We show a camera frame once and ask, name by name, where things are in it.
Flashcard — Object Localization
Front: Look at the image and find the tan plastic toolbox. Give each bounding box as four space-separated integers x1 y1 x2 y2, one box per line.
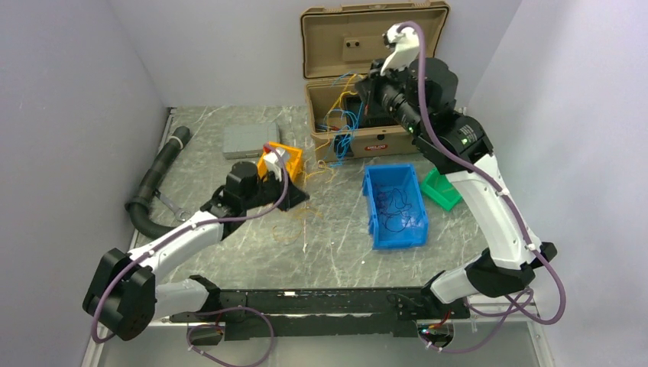
300 1 450 163

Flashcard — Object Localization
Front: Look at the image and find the purple wire bundle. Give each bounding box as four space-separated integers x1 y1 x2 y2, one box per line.
374 186 419 234

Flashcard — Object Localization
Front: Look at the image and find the orange plastic bin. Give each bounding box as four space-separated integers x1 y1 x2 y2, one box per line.
257 141 303 183

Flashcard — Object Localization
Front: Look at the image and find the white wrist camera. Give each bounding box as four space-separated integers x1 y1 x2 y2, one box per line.
261 144 290 181
380 23 420 76

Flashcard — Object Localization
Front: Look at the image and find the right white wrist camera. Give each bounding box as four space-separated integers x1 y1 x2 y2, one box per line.
380 23 420 76

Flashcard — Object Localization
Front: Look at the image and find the black corrugated hose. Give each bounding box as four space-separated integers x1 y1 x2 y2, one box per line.
125 125 194 241

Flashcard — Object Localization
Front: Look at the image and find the green plastic bin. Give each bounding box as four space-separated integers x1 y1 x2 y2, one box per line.
420 168 462 211

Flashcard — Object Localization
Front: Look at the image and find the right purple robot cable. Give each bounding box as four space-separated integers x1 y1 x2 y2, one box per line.
397 21 567 355

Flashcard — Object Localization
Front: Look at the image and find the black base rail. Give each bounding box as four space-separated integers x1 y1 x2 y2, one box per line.
170 284 470 341

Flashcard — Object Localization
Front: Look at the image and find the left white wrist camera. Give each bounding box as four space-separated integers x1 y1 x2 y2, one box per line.
261 144 290 181

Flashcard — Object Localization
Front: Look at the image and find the grey plastic case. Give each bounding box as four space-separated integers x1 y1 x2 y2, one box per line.
222 122 280 159

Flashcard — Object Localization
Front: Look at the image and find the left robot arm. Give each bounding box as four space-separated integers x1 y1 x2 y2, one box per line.
82 162 309 343

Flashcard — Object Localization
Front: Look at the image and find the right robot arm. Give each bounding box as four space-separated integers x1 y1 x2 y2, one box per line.
355 58 557 304

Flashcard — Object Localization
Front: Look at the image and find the blue plastic bin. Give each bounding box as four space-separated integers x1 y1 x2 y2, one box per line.
362 164 429 251

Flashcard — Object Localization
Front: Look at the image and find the silver wrench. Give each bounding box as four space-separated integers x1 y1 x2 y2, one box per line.
154 189 191 222

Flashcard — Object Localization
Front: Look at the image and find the red handled screwdriver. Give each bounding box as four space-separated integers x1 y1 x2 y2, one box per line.
314 124 339 133

